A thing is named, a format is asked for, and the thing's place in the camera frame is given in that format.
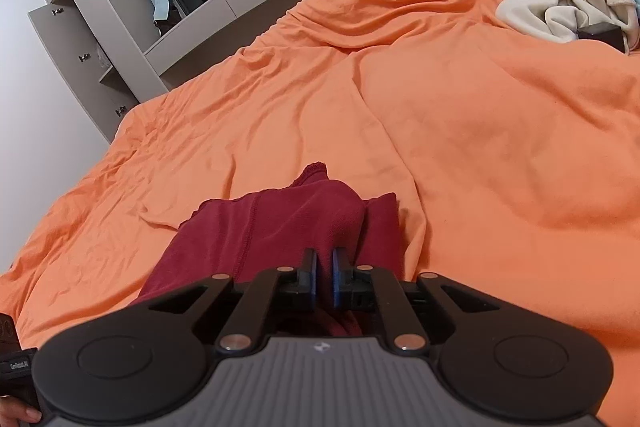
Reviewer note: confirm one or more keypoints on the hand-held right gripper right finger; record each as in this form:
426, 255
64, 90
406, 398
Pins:
338, 279

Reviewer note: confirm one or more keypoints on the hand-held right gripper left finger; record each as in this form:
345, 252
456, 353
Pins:
310, 279

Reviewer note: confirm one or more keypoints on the person's left hand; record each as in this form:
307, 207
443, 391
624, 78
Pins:
20, 413

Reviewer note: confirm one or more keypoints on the dark red shirt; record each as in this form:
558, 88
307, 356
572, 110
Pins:
280, 232

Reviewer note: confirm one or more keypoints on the orange bed sheet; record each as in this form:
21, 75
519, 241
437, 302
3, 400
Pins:
400, 107

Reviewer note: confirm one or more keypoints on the dark object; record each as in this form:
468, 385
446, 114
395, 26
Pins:
602, 38

